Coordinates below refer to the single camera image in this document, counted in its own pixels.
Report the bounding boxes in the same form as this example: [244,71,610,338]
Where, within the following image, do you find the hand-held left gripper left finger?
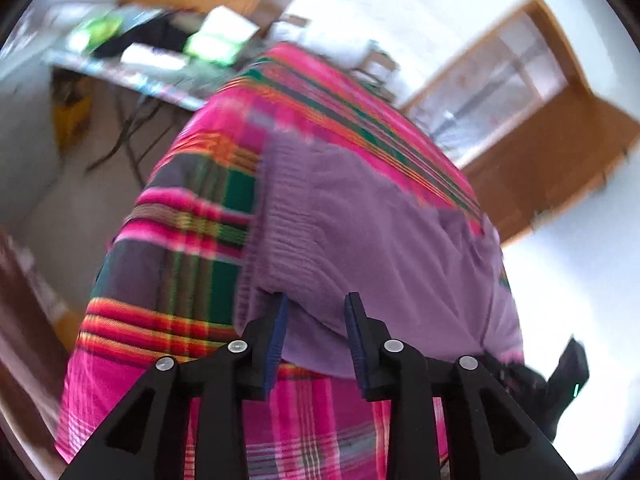
[60,294,291,480]

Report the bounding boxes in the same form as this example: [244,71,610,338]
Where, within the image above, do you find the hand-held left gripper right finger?
[344,291,578,480]

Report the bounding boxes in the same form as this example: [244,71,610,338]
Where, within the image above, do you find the purple knit sweater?
[235,135,525,378]

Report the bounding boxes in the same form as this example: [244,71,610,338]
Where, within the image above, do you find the pink plaid blanket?
[55,42,511,480]

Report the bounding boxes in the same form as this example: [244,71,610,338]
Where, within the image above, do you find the wooden door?
[462,85,640,246]

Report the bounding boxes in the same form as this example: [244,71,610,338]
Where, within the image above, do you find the open cardboard box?
[357,40,401,101]

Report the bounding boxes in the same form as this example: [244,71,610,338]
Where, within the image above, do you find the folding table with patterned cover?
[42,2,266,186]

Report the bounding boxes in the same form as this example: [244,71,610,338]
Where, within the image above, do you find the green and white packet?
[182,32,246,66]

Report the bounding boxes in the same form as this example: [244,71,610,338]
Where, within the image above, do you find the white flat packet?
[120,42,191,71]

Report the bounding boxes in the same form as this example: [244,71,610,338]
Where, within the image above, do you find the white box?
[200,6,258,43]

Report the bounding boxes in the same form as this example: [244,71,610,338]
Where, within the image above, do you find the black cloth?
[92,10,201,58]

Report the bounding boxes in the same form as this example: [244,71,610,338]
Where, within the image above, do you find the wooden door frame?
[400,0,596,161]

